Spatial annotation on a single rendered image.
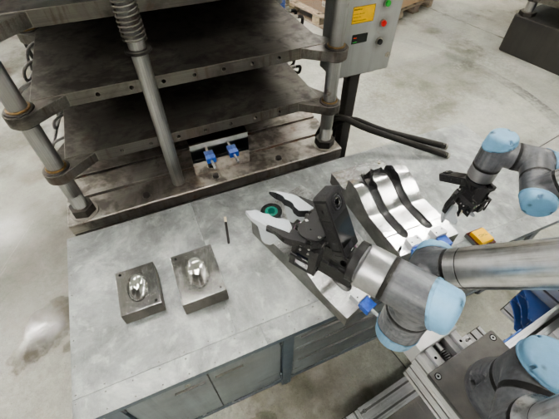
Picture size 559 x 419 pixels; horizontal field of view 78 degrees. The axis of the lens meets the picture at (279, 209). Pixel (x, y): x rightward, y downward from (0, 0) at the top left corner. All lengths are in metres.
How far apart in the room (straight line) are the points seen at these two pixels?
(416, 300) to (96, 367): 1.01
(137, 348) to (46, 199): 2.05
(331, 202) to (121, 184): 1.36
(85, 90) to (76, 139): 0.30
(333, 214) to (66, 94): 1.11
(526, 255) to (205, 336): 0.93
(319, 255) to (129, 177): 1.33
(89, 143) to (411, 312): 1.37
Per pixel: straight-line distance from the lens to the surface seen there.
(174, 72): 1.42
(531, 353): 0.83
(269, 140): 1.85
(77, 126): 1.73
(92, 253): 1.52
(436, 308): 0.55
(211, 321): 1.24
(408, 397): 1.82
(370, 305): 1.20
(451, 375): 1.00
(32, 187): 3.31
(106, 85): 1.42
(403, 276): 0.55
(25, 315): 2.56
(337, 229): 0.53
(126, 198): 1.69
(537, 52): 5.15
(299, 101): 1.68
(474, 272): 0.65
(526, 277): 0.62
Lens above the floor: 1.92
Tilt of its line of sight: 49 degrees down
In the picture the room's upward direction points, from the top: straight up
